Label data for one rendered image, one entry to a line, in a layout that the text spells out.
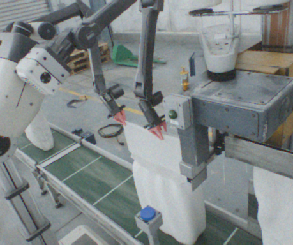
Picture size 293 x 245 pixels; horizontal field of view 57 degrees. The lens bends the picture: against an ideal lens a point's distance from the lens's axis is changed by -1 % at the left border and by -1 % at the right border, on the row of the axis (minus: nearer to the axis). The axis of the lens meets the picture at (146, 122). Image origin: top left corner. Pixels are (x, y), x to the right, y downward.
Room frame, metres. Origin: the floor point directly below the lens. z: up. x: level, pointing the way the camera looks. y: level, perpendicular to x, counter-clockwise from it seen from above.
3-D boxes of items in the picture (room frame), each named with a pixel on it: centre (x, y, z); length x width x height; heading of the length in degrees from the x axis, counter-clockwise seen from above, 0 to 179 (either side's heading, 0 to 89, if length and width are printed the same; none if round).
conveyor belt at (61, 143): (2.96, 1.55, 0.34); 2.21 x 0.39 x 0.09; 41
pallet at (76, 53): (6.64, 1.31, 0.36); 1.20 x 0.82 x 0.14; 127
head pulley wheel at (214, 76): (0.83, -0.27, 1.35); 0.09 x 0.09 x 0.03
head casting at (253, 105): (0.75, -0.28, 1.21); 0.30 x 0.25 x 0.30; 41
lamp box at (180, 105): (0.74, -0.10, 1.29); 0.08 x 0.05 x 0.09; 41
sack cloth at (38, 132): (2.41, 1.08, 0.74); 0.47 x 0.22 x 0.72; 39
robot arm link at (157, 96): (1.17, -0.04, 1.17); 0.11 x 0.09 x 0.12; 131
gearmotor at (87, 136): (2.43, 0.68, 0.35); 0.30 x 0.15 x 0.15; 41
